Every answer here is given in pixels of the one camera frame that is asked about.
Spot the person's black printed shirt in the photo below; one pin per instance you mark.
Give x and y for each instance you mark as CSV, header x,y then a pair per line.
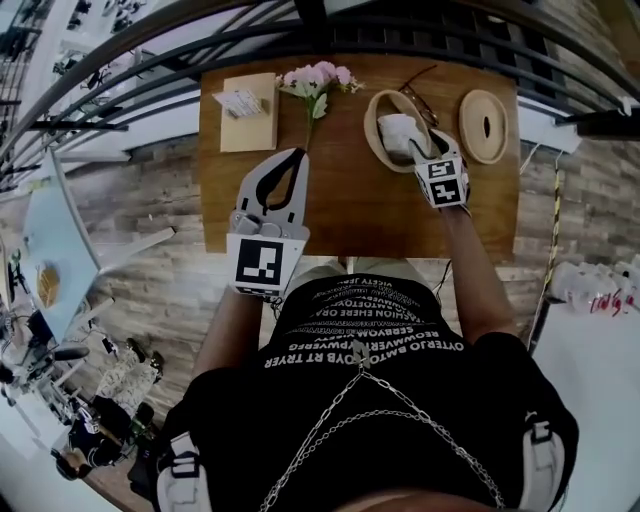
x,y
380,410

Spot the small white card pack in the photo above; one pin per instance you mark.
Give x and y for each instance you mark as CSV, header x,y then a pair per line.
x,y
240,102

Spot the pink artificial flower stem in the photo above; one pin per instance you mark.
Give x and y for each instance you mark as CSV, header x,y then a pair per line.
x,y
317,80

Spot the patterned white cloth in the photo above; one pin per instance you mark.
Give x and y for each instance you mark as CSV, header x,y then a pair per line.
x,y
122,380

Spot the beige oval container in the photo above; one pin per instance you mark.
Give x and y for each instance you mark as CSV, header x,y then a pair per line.
x,y
380,145

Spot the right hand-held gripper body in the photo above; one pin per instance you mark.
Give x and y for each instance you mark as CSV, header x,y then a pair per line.
x,y
442,182

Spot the person's left forearm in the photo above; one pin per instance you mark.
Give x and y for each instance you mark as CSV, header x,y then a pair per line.
x,y
227,335

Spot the thin-framed eyeglasses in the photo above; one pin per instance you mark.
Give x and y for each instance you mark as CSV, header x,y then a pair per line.
x,y
425,107

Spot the kraft paper notebook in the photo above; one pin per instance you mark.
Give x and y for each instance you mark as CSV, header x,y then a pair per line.
x,y
247,132

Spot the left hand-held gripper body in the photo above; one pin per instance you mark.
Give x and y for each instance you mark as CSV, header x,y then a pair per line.
x,y
257,260

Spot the light blue board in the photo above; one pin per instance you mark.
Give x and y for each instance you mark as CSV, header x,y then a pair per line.
x,y
55,240

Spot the yellow and black striped tape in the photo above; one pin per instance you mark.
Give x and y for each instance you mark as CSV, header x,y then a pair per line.
x,y
552,235

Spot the clear plastic bag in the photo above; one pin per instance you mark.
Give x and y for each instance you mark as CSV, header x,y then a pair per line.
x,y
590,290

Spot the person's right forearm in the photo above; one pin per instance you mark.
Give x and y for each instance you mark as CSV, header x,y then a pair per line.
x,y
475,280

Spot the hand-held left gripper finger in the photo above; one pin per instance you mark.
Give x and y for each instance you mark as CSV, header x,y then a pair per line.
x,y
270,177
296,182

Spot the black metal railing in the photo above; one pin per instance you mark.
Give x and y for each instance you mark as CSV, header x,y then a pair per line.
x,y
350,25

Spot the white side table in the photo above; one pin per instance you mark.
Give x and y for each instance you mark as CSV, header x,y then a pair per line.
x,y
595,370

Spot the beige oval lid with slot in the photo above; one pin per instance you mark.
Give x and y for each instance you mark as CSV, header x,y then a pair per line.
x,y
475,125

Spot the white tissue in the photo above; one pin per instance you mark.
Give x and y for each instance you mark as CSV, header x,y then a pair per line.
x,y
395,132

